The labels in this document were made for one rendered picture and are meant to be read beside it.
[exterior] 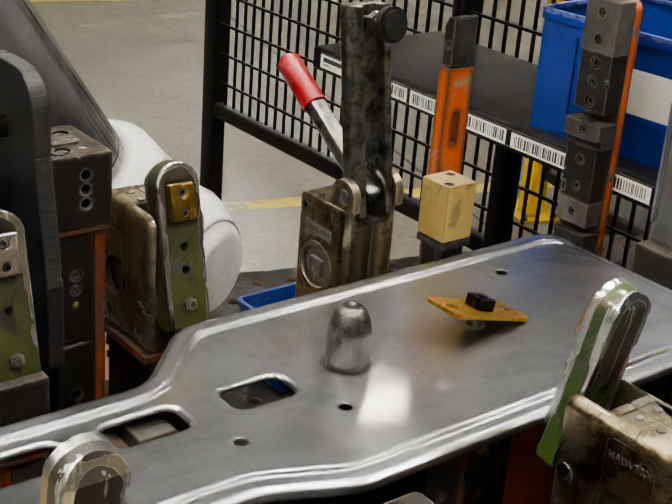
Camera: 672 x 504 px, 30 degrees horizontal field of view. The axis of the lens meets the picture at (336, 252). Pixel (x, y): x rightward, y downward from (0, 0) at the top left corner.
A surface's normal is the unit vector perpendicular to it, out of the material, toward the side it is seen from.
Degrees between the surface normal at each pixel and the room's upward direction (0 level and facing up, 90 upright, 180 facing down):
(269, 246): 0
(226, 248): 99
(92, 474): 70
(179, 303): 78
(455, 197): 90
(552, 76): 90
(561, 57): 90
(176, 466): 0
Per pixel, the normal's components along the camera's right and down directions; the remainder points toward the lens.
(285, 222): 0.07, -0.91
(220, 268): 0.85, 0.33
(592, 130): -0.79, 0.19
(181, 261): 0.61, 0.16
